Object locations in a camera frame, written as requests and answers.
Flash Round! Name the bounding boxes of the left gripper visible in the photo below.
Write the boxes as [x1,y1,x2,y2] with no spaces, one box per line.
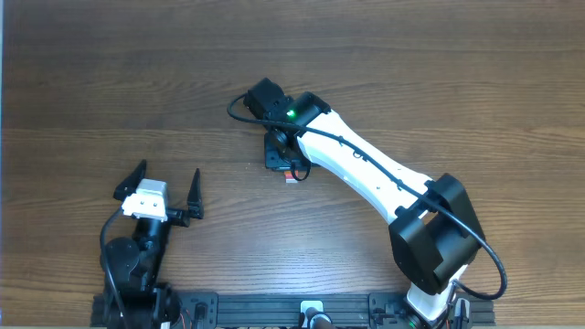
[112,159,206,228]

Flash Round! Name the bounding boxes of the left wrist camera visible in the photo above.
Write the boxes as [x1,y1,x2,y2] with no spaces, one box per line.
[121,178,169,223]

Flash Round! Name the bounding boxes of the black cable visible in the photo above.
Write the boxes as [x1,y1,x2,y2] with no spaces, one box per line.
[99,207,132,329]
[227,93,509,302]

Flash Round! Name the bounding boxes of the mounting rail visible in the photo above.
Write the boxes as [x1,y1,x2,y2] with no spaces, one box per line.
[90,291,496,329]

